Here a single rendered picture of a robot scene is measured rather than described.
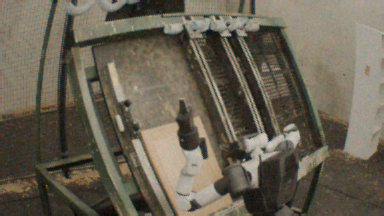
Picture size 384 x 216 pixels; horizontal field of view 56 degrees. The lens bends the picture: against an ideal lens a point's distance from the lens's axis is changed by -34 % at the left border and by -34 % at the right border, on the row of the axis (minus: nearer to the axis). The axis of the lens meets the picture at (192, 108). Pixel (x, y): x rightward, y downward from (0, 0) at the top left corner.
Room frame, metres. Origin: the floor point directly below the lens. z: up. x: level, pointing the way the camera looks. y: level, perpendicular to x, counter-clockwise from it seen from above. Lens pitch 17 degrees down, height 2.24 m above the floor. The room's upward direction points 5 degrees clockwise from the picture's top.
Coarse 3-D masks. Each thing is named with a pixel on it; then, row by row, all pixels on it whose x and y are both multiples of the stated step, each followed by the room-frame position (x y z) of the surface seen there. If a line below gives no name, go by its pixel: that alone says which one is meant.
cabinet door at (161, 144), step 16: (160, 128) 2.55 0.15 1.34; (176, 128) 2.63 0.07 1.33; (144, 144) 2.43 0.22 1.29; (160, 144) 2.50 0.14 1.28; (176, 144) 2.57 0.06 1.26; (208, 144) 2.72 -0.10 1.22; (160, 160) 2.43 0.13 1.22; (176, 160) 2.51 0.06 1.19; (208, 160) 2.65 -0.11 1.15; (160, 176) 2.36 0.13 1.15; (176, 176) 2.44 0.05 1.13; (208, 176) 2.58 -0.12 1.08; (176, 208) 2.29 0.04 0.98; (208, 208) 2.43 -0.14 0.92
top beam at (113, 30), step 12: (96, 24) 2.52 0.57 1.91; (108, 24) 2.59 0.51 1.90; (120, 24) 2.65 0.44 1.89; (132, 24) 2.72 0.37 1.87; (144, 24) 2.78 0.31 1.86; (156, 24) 2.85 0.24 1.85; (180, 24) 2.99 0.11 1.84; (228, 24) 3.36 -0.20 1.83; (264, 24) 3.72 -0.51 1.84; (276, 24) 3.88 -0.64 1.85; (72, 36) 2.38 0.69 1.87; (84, 36) 2.41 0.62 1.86; (96, 36) 2.48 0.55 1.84; (108, 36) 2.56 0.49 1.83; (120, 36) 2.67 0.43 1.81; (132, 36) 2.78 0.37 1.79
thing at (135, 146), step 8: (112, 80) 2.48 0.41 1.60; (112, 88) 2.47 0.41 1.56; (120, 88) 2.49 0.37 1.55; (112, 96) 2.47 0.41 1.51; (120, 96) 2.46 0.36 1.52; (120, 112) 2.42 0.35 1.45; (128, 136) 2.37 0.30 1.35; (136, 144) 2.36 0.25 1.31; (136, 152) 2.33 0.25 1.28; (144, 152) 2.36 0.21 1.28; (144, 160) 2.33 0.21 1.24; (144, 168) 2.30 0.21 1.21; (144, 176) 2.29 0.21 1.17; (152, 176) 2.30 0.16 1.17; (152, 184) 2.27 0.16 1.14; (152, 192) 2.26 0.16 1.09; (160, 192) 2.27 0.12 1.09; (160, 200) 2.23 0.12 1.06; (160, 208) 2.22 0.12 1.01; (168, 208) 2.23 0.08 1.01
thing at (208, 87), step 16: (192, 16) 3.10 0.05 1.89; (208, 16) 2.99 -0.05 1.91; (192, 32) 3.00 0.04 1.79; (192, 48) 2.98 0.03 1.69; (192, 64) 2.98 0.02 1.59; (208, 80) 2.91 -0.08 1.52; (208, 96) 2.89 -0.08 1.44; (224, 112) 2.86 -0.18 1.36; (224, 128) 2.80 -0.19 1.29; (224, 144) 2.79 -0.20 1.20
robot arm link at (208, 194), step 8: (200, 192) 2.07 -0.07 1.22; (208, 192) 2.04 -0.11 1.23; (216, 192) 2.02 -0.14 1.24; (176, 200) 2.07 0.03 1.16; (184, 200) 2.05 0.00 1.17; (192, 200) 2.05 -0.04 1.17; (200, 200) 2.05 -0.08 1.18; (208, 200) 2.03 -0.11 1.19; (216, 200) 2.05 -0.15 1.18; (184, 208) 2.05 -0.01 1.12; (192, 208) 2.05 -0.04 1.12; (200, 208) 2.06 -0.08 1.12
